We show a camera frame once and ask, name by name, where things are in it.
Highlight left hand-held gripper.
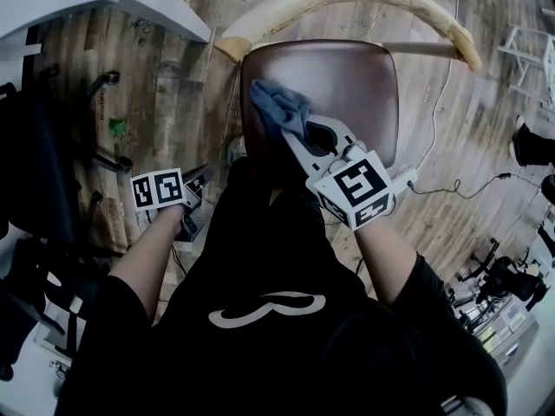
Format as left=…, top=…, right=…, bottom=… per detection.
left=129, top=163, right=214, bottom=242

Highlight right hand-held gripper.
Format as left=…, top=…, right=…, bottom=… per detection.
left=281, top=118, right=395, bottom=232

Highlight blue-grey wiping cloth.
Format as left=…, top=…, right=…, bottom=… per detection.
left=250, top=79, right=313, bottom=140

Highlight wooden chair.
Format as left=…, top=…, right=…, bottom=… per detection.
left=214, top=0, right=483, bottom=177

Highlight person's left forearm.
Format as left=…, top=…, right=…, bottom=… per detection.
left=106, top=205, right=186, bottom=324

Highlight person's right forearm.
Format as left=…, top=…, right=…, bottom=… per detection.
left=355, top=218, right=420, bottom=307

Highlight black office chair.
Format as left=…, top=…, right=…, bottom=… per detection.
left=0, top=69, right=134, bottom=259
left=0, top=236, right=88, bottom=380

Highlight person's grey shoe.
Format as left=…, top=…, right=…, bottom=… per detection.
left=227, top=136, right=248, bottom=166

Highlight person's black trousers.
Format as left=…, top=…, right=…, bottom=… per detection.
left=203, top=158, right=374, bottom=302

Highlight black wheeled equipment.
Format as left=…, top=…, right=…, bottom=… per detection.
left=450, top=238, right=550, bottom=324

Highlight person's black shirt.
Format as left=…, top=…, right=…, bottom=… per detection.
left=54, top=251, right=508, bottom=416

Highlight white stool patterned top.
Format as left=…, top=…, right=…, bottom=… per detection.
left=497, top=23, right=555, bottom=116

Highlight white cable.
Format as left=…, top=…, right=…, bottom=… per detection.
left=405, top=0, right=463, bottom=190

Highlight black cable with adapter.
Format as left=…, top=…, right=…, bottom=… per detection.
left=407, top=172, right=555, bottom=201

